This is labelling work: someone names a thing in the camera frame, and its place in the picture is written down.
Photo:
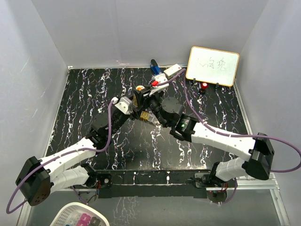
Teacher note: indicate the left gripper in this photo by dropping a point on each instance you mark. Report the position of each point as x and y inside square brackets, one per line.
[135, 111]

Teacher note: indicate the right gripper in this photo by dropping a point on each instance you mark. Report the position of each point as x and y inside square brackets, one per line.
[146, 99]

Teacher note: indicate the yellow clear weekly pill organizer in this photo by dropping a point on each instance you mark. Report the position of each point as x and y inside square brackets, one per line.
[149, 118]

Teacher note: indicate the clear jar lid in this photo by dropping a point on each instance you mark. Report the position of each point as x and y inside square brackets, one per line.
[139, 88]

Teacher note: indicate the clear jar of yellow capsules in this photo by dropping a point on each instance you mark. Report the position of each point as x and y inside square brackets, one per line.
[138, 99]

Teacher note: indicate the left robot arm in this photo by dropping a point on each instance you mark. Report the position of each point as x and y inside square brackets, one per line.
[39, 178]

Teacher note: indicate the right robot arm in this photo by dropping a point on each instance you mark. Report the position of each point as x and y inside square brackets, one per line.
[254, 156]

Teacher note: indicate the white green small box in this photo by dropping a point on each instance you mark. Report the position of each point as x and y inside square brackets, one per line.
[172, 71]

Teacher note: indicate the blue black stapler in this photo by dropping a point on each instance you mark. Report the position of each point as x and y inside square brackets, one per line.
[155, 68]

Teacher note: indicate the red emergency stop button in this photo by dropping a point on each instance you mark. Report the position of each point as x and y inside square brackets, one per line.
[203, 88]

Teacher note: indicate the small whiteboard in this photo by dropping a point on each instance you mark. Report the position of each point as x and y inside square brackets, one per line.
[212, 66]

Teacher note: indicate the white plastic basket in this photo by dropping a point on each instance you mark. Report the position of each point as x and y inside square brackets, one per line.
[78, 214]

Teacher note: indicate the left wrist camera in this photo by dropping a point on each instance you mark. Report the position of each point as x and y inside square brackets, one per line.
[124, 104]

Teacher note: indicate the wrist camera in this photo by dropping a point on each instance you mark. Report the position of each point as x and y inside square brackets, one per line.
[159, 84]
[124, 104]

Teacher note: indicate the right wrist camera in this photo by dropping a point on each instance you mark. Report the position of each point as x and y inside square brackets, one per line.
[159, 84]

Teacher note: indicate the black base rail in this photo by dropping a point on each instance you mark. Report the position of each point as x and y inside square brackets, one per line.
[158, 183]

